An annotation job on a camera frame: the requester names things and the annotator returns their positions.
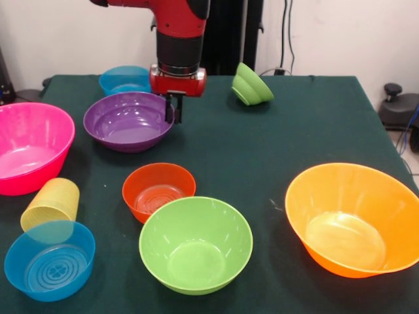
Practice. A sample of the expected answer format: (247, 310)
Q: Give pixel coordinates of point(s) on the small green plastic bowl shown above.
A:
(252, 88)

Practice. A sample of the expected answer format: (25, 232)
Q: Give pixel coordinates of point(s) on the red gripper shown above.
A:
(178, 85)

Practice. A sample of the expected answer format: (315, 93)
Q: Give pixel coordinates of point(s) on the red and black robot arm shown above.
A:
(178, 29)

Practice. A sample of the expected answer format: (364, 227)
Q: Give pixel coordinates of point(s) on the red plastic bowl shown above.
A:
(158, 193)

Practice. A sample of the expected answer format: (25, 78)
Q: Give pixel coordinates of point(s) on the purple plastic bowl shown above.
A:
(124, 121)

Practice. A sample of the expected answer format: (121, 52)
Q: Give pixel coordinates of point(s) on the blue plastic bowl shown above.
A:
(49, 271)
(124, 78)

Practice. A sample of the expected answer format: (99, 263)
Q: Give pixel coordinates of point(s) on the dark green table cloth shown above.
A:
(245, 147)

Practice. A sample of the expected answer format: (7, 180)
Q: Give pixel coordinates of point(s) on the black stand base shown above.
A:
(402, 111)
(16, 95)

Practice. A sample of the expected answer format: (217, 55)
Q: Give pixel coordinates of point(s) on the large green plastic bowl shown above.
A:
(196, 242)

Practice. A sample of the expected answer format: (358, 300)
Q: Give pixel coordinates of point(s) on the orange plastic bowl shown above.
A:
(350, 209)

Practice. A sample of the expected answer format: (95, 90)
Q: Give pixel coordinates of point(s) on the yellow plastic cup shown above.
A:
(55, 199)

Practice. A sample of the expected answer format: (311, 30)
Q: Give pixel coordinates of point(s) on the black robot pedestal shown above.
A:
(235, 36)

